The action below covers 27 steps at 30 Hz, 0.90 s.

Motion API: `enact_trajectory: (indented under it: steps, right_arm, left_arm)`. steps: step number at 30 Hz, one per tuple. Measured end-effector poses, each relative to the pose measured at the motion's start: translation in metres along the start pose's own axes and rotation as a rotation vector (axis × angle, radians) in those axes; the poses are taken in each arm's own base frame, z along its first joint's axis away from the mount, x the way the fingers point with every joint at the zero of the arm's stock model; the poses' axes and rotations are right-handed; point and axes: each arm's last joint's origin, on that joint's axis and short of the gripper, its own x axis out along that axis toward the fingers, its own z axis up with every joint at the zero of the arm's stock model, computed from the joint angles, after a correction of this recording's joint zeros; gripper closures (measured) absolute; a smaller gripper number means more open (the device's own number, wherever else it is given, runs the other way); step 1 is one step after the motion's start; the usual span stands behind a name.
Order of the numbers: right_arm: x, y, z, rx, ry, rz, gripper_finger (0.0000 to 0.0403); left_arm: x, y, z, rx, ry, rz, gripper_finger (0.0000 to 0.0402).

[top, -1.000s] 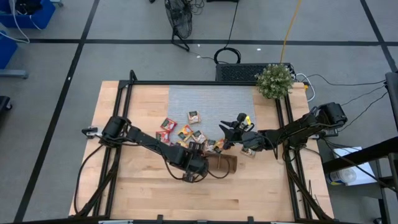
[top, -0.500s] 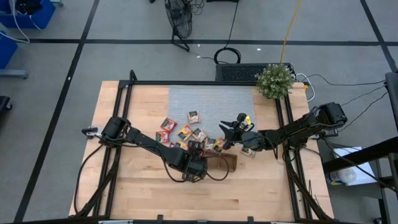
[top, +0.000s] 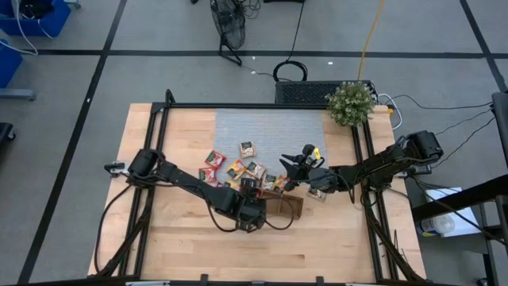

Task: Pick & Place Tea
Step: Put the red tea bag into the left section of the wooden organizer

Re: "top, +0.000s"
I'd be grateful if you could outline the black floor fan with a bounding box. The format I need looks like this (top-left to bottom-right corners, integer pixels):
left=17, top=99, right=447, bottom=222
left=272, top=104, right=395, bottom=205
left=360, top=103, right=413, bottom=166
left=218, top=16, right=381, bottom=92
left=209, top=0, right=247, bottom=67

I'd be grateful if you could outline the white labelled can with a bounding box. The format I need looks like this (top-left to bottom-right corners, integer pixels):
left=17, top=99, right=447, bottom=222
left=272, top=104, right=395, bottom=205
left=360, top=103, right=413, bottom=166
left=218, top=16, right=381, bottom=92
left=416, top=214, right=457, bottom=238

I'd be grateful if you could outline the black metal shelf frame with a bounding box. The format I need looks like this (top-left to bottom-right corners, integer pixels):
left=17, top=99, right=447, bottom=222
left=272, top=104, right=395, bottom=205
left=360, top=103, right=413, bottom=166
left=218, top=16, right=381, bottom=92
left=410, top=91, right=508, bottom=286

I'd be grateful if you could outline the white paper sheet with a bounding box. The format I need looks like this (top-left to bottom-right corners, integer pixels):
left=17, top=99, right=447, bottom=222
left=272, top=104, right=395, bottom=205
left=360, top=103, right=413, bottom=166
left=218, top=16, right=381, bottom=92
left=424, top=186, right=481, bottom=238

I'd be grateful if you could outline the wooden tea organizer box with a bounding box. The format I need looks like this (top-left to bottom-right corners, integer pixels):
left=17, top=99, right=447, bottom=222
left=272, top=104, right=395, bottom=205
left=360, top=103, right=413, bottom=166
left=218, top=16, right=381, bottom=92
left=264, top=189, right=305, bottom=220

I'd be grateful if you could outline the black caster foot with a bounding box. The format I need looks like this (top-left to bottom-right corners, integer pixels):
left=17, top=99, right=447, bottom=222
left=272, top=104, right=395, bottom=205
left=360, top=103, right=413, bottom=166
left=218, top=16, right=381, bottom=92
left=0, top=122, right=17, bottom=144

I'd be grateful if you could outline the black hanging cable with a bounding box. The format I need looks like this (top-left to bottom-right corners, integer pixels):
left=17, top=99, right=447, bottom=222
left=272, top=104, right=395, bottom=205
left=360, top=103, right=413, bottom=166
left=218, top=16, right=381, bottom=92
left=272, top=0, right=309, bottom=83

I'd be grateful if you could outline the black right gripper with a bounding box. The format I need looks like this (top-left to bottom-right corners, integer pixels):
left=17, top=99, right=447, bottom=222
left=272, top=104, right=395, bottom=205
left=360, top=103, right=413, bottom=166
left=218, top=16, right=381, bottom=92
left=279, top=153, right=339, bottom=195

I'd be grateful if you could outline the white cable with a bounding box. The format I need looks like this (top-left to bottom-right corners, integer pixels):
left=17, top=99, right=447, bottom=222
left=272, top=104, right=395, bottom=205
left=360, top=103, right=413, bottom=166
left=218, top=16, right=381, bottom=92
left=11, top=0, right=55, bottom=56
left=376, top=93, right=404, bottom=130

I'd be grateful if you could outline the grey woven placemat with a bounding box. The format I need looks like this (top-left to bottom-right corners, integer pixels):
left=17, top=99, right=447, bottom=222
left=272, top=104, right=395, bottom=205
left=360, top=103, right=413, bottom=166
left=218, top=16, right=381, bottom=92
left=214, top=107, right=329, bottom=187

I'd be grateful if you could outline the black table frame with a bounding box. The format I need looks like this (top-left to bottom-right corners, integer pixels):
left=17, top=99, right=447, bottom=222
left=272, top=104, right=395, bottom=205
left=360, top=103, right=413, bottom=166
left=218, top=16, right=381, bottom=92
left=89, top=89, right=428, bottom=286

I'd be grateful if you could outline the black computer case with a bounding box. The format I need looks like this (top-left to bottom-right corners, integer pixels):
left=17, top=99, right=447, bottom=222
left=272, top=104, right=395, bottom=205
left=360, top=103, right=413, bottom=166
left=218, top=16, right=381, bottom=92
left=275, top=80, right=378, bottom=105

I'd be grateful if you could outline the yellow hanging cable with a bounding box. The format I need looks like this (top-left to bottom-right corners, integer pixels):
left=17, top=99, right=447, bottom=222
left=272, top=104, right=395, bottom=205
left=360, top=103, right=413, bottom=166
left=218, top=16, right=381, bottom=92
left=356, top=0, right=386, bottom=82

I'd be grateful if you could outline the black floor cable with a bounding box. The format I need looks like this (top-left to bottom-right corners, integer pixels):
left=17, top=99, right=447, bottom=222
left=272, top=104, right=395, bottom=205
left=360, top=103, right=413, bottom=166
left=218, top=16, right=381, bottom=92
left=434, top=109, right=495, bottom=136
left=432, top=117, right=497, bottom=170
left=387, top=94, right=493, bottom=111

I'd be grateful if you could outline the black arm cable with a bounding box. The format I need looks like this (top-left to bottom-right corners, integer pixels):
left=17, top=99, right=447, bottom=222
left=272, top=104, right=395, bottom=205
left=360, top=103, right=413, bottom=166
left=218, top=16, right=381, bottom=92
left=94, top=182, right=134, bottom=275

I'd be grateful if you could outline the beige vanilla tea packet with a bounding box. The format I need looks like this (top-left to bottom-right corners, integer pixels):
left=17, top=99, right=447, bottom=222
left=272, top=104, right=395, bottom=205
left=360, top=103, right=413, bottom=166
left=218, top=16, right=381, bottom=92
left=307, top=186, right=329, bottom=202
left=261, top=173, right=278, bottom=191
left=245, top=160, right=267, bottom=180
left=239, top=141, right=257, bottom=159

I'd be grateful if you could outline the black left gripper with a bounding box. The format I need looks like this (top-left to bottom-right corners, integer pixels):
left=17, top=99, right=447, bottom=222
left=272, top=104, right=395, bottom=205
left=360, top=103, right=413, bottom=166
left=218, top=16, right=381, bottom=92
left=233, top=177, right=267, bottom=234

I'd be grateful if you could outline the grey metal foot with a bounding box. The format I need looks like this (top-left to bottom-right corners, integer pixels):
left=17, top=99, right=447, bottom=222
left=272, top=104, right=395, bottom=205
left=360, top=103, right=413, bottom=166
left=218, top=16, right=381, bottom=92
left=0, top=87, right=37, bottom=101

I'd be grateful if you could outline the potted green plant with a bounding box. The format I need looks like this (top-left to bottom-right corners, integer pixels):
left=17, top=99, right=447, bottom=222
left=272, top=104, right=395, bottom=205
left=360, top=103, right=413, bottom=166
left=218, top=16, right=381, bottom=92
left=325, top=81, right=376, bottom=127

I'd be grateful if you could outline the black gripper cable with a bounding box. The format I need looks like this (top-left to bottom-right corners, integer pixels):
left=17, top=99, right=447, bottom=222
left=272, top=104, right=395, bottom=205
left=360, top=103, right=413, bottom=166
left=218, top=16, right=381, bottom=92
left=206, top=194, right=297, bottom=234

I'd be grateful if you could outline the blue plastic bin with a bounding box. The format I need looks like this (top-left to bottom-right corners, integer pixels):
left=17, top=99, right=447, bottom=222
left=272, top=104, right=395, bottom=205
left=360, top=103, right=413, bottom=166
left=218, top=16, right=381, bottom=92
left=0, top=39, right=24, bottom=89
left=0, top=0, right=71, bottom=37

